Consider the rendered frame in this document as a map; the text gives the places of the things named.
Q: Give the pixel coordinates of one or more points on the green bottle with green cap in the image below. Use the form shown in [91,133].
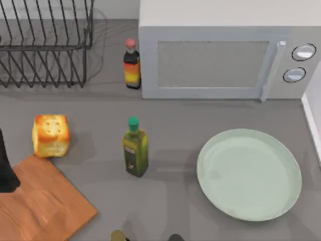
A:
[135,153]

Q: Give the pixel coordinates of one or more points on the dark bottle with pink cap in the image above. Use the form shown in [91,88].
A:
[132,67]

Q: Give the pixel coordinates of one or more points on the pale green plate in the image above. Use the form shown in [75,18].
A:
[248,175]

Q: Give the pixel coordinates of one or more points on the cube of toasted bread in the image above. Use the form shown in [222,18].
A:
[51,136]

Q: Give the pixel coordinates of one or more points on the pale microwave oven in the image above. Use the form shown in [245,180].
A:
[213,22]

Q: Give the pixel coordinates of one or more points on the dark grey bottle cap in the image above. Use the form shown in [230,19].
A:
[176,238]

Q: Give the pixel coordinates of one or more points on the olive bottle cap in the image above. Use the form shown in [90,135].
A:
[118,236]

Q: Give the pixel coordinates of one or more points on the small microwave knob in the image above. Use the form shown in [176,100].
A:
[294,74]

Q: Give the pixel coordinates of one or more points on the wooden cutting board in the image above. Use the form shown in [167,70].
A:
[37,200]

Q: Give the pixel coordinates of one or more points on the large microwave knob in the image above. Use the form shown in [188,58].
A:
[303,52]

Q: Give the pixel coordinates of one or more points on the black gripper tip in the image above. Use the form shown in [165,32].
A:
[6,173]

